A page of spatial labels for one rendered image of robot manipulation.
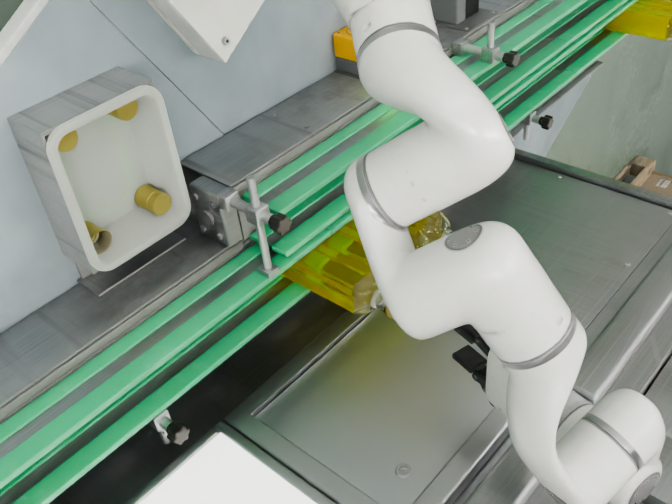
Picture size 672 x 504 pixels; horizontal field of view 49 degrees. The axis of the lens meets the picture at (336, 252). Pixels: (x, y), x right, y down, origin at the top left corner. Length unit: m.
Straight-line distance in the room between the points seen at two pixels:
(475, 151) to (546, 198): 0.91
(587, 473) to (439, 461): 0.30
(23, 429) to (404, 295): 0.53
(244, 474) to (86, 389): 0.24
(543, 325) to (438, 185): 0.16
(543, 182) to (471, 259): 0.98
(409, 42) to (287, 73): 0.62
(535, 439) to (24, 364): 0.65
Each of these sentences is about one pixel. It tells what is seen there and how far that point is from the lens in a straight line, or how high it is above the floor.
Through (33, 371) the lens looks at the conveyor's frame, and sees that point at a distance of 1.05.
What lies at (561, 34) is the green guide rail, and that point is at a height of 0.93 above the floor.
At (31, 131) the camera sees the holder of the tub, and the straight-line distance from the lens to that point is 0.98.
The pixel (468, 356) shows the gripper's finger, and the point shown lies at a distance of 1.05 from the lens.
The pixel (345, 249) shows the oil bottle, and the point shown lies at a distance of 1.16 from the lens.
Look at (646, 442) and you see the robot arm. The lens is 0.84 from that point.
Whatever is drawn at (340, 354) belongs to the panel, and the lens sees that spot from 1.20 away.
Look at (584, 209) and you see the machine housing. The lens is 1.57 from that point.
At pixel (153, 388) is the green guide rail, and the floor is 0.93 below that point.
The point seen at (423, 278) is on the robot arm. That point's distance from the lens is 0.68.
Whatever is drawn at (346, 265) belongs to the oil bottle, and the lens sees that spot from 1.12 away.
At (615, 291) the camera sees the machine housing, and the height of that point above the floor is 1.30.
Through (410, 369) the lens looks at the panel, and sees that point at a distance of 1.17.
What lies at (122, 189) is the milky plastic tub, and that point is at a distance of 1.12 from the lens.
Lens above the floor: 1.64
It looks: 34 degrees down
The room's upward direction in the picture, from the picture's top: 115 degrees clockwise
